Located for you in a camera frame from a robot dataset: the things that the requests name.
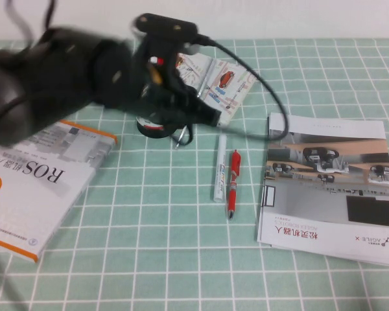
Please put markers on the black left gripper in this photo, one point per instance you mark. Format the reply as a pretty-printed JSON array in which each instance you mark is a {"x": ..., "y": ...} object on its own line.
[{"x": 163, "y": 94}]

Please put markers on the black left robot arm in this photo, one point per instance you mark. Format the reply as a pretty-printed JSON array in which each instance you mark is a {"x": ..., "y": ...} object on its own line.
[{"x": 52, "y": 74}]

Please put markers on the black mesh pen holder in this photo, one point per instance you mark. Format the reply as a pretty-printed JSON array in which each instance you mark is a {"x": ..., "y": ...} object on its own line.
[{"x": 149, "y": 131}]

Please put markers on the red gel pen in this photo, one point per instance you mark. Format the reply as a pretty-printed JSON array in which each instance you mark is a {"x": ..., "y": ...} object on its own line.
[{"x": 233, "y": 184}]

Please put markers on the map cover book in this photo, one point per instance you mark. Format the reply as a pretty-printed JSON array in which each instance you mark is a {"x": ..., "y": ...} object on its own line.
[{"x": 230, "y": 81}]

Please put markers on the white paint marker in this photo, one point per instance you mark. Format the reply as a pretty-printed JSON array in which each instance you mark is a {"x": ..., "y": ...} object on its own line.
[{"x": 218, "y": 168}]

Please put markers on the tall white marker black cap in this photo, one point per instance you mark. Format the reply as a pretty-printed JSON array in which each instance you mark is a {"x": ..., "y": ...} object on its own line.
[{"x": 154, "y": 60}]

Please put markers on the green checkered tablecloth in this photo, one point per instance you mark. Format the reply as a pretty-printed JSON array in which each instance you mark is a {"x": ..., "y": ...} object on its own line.
[{"x": 149, "y": 259}]

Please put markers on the AgileX robotics brochure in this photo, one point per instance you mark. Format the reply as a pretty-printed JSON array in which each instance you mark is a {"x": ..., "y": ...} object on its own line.
[{"x": 327, "y": 194}]

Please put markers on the white ROS robotics book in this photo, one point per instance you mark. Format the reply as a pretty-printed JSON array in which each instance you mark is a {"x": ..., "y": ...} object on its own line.
[{"x": 35, "y": 201}]

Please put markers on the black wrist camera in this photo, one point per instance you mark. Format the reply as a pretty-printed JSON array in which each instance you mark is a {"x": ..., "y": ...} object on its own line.
[{"x": 165, "y": 26}]

